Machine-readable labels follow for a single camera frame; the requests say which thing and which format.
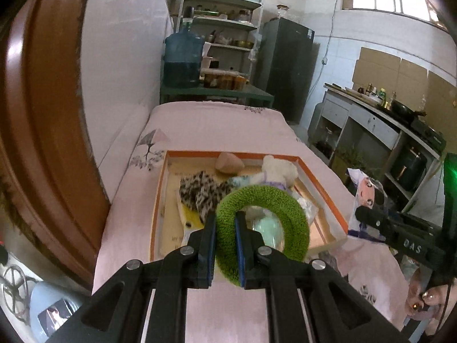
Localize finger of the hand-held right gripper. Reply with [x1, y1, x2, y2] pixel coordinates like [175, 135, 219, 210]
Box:
[354, 205, 400, 247]

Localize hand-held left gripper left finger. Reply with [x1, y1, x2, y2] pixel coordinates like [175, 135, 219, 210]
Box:
[46, 210, 218, 343]

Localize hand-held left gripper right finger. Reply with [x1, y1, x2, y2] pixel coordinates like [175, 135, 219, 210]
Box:
[234, 212, 411, 343]

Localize blue white printed packet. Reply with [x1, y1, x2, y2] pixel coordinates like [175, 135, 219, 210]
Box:
[347, 167, 390, 239]

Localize mint green makeup sponge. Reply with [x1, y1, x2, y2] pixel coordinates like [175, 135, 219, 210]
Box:
[252, 216, 286, 249]

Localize yellow cartoon face packet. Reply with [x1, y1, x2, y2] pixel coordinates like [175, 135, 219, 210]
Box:
[177, 196, 206, 244]

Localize cardboard tray box orange rim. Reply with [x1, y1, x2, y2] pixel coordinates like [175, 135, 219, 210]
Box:
[149, 150, 348, 262]

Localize green fuzzy scrunchie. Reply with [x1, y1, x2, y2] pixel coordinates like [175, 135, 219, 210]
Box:
[215, 185, 310, 287]

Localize leopard print scrunchie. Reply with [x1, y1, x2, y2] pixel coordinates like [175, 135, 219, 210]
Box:
[178, 171, 236, 224]

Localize peach makeup sponge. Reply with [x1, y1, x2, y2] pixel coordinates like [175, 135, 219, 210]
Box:
[215, 152, 246, 174]

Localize white plush bear purple dress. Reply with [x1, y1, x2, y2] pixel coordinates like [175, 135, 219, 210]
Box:
[255, 155, 300, 190]

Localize person's right hand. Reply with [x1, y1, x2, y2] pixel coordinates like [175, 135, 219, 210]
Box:
[407, 277, 457, 333]

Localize dark green cooking pot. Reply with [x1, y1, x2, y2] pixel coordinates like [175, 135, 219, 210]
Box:
[391, 146, 429, 192]

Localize potted green plant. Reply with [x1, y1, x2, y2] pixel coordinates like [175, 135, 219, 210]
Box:
[332, 146, 365, 172]

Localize grey kitchen counter cabinet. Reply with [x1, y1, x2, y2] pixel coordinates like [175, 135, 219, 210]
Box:
[309, 84, 447, 215]

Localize black gas stove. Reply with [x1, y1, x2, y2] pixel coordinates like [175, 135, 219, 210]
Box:
[410, 118, 447, 151]

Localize black wok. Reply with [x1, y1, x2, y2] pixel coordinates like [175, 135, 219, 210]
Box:
[391, 99, 427, 117]

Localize row of condiment bottles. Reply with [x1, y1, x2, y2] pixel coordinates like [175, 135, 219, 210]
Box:
[357, 84, 397, 108]

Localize smartphone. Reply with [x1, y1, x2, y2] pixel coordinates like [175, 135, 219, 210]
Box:
[37, 298, 74, 333]

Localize green low table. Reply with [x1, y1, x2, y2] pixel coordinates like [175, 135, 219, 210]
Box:
[159, 84, 275, 109]

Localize light blue stool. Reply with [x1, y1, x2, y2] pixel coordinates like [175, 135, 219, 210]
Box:
[29, 282, 84, 343]

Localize row of amber jars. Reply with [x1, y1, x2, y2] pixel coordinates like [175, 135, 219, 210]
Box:
[203, 71, 248, 90]

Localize dark refrigerator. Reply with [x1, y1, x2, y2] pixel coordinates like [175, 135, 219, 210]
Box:
[255, 18, 315, 122]

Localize blue water jug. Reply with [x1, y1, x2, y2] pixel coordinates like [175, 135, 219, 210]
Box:
[162, 16, 206, 88]

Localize cardboard sheets on wall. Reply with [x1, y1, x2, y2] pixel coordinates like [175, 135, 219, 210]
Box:
[352, 46, 457, 104]

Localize brown wooden door frame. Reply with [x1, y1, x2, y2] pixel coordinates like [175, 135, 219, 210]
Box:
[0, 0, 111, 290]

